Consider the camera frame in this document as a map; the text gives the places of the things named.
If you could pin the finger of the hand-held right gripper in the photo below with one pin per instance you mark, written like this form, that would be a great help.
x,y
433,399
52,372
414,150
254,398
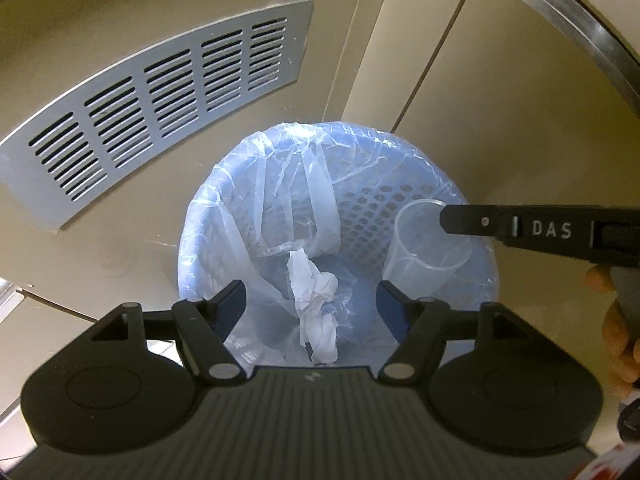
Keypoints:
x,y
470,220

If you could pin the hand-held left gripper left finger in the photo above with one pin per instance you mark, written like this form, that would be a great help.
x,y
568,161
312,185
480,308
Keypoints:
x,y
231,310

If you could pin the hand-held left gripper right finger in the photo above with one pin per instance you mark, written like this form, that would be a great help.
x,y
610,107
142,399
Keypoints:
x,y
390,310

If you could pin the clear plastic cup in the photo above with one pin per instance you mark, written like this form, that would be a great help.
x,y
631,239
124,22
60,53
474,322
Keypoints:
x,y
420,260

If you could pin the white tissue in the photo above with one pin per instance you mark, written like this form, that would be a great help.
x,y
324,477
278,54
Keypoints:
x,y
310,285

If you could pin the translucent plastic bin liner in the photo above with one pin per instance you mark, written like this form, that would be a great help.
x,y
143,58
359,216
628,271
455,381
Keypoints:
x,y
235,220

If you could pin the blue perforated waste bin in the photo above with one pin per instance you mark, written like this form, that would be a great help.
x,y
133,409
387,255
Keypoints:
x,y
375,210

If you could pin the person's right hand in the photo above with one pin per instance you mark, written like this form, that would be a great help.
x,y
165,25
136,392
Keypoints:
x,y
617,355

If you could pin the red white patterned cloth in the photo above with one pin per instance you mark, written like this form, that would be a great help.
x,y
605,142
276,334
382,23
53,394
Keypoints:
x,y
615,467

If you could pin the steel trim strip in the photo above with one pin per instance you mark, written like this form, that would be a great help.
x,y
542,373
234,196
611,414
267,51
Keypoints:
x,y
565,5

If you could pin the grey metal vent grille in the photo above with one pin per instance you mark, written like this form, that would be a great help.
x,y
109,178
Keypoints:
x,y
297,40

